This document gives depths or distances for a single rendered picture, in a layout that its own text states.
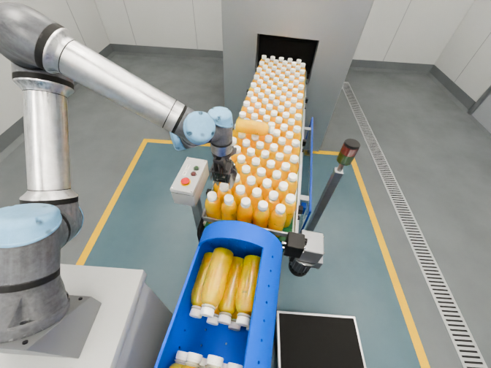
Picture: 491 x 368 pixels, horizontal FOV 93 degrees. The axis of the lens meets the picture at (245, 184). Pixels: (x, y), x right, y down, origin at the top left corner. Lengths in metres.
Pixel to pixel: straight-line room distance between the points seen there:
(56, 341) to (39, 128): 0.47
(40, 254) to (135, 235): 1.67
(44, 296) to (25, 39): 0.49
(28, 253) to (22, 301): 0.09
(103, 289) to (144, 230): 1.48
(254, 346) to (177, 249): 1.53
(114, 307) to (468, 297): 2.42
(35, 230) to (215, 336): 0.59
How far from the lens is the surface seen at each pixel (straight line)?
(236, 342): 0.89
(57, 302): 0.67
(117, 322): 0.77
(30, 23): 0.65
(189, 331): 0.87
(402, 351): 2.16
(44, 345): 0.67
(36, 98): 0.75
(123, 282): 0.80
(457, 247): 2.83
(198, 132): 0.56
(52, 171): 0.74
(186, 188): 0.99
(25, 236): 0.61
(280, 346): 1.73
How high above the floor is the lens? 1.85
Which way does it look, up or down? 49 degrees down
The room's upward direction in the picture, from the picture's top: 3 degrees clockwise
